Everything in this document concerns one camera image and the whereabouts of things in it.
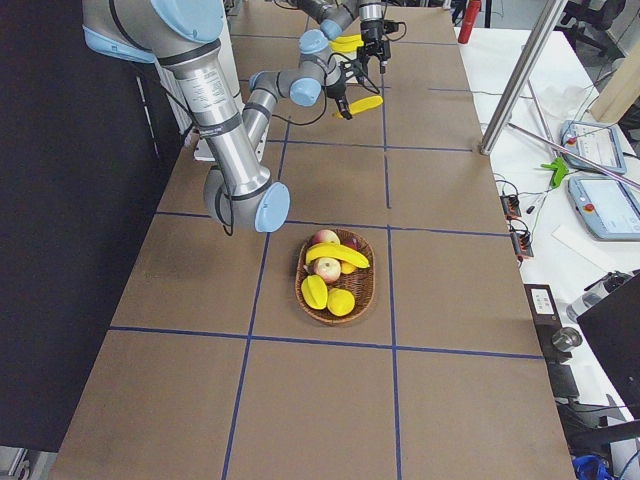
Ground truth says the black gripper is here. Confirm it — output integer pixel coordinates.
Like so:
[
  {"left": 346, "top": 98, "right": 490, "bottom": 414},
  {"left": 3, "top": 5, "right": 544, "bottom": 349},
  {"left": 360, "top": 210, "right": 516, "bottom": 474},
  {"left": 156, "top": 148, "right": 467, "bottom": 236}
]
[
  {"left": 327, "top": 62, "right": 360, "bottom": 119},
  {"left": 357, "top": 19, "right": 391, "bottom": 63}
]

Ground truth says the yellow banana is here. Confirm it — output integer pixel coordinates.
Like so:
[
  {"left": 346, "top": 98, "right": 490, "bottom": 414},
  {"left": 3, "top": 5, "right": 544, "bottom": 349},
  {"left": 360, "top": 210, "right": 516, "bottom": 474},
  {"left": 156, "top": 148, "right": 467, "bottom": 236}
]
[
  {"left": 305, "top": 243, "right": 370, "bottom": 268},
  {"left": 330, "top": 34, "right": 364, "bottom": 54},
  {"left": 344, "top": 95, "right": 384, "bottom": 120}
]

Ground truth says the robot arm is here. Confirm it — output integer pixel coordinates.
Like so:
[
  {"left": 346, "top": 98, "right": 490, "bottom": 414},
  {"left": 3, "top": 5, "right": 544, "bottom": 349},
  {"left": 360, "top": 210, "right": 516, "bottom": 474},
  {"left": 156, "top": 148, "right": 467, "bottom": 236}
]
[
  {"left": 82, "top": 1, "right": 361, "bottom": 232},
  {"left": 286, "top": 0, "right": 391, "bottom": 69}
]

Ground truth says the brown wicker basket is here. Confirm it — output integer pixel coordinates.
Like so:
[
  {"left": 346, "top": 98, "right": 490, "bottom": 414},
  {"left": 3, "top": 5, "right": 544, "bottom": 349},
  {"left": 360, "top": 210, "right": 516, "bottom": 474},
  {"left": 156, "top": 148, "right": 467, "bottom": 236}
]
[{"left": 295, "top": 228, "right": 375, "bottom": 325}]

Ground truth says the red fire extinguisher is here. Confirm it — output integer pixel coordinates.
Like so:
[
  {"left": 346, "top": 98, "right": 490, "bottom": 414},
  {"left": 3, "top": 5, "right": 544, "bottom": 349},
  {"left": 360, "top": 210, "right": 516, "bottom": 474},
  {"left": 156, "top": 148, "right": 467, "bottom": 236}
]
[{"left": 457, "top": 0, "right": 482, "bottom": 44}]

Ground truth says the red yellow apple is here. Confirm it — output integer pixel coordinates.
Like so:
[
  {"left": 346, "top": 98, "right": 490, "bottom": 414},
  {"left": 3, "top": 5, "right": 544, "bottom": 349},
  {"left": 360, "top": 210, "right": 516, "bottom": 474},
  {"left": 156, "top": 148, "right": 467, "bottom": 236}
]
[{"left": 311, "top": 229, "right": 341, "bottom": 245}]

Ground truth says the dark purple plum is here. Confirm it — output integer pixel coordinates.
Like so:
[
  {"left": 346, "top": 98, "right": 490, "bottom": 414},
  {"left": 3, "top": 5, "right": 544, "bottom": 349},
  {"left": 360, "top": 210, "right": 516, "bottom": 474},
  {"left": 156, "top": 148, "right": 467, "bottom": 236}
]
[{"left": 342, "top": 237, "right": 360, "bottom": 251}]

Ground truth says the orange yellow mango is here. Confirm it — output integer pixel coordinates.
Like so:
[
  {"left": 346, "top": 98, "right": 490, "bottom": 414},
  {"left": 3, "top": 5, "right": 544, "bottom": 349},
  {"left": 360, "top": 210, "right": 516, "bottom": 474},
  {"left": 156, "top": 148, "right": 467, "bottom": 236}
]
[{"left": 340, "top": 261, "right": 357, "bottom": 275}]

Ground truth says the pale peach apple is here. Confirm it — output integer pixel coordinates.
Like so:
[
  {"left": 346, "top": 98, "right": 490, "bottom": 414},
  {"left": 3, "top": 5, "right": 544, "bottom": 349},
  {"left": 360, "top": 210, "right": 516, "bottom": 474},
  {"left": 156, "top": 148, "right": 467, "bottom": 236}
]
[{"left": 312, "top": 257, "right": 341, "bottom": 284}]

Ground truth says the yellow starfruit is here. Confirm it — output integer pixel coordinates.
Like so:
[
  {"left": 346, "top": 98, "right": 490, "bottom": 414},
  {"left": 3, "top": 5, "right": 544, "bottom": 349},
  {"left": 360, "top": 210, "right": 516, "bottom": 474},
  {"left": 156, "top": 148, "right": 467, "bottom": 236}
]
[{"left": 301, "top": 274, "right": 328, "bottom": 310}]

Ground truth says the green reacher grabber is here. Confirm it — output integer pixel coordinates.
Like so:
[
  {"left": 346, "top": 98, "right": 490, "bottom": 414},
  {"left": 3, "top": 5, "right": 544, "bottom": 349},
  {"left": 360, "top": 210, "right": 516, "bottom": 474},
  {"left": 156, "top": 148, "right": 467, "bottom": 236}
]
[{"left": 540, "top": 157, "right": 570, "bottom": 190}]

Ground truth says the teach pendant far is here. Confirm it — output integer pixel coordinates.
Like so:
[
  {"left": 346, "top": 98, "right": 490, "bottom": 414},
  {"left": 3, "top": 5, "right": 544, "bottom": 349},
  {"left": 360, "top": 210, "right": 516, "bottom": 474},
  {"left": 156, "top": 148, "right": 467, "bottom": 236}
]
[{"left": 560, "top": 120, "right": 627, "bottom": 174}]

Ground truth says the teach pendant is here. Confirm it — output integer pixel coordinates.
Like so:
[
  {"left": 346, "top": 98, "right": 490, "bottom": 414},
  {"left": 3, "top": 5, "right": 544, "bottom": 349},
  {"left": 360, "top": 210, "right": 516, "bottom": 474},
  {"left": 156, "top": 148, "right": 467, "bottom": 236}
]
[
  {"left": 560, "top": 120, "right": 627, "bottom": 174},
  {"left": 567, "top": 175, "right": 639, "bottom": 241}
]

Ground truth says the teach pendant near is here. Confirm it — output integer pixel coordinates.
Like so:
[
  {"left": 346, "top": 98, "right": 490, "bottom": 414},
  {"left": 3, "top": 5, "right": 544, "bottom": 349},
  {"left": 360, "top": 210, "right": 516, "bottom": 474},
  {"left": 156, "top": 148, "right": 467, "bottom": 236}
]
[{"left": 567, "top": 175, "right": 639, "bottom": 241}]

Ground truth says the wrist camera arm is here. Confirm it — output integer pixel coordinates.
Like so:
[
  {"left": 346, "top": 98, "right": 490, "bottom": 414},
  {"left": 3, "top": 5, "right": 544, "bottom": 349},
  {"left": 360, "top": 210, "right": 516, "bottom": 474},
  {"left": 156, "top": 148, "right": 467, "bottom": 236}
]
[{"left": 383, "top": 19, "right": 407, "bottom": 41}]

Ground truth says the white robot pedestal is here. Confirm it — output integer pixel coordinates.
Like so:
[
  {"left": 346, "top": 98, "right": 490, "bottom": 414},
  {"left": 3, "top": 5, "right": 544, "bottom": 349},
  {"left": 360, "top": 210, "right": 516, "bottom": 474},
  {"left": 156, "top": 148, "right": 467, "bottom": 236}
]
[{"left": 192, "top": 119, "right": 269, "bottom": 164}]

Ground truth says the aluminium frame post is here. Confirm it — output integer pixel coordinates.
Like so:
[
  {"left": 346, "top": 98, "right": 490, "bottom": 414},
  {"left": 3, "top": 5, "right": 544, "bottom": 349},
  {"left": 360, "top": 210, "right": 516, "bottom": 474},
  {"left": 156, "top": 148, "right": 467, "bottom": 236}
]
[{"left": 479, "top": 0, "right": 567, "bottom": 155}]

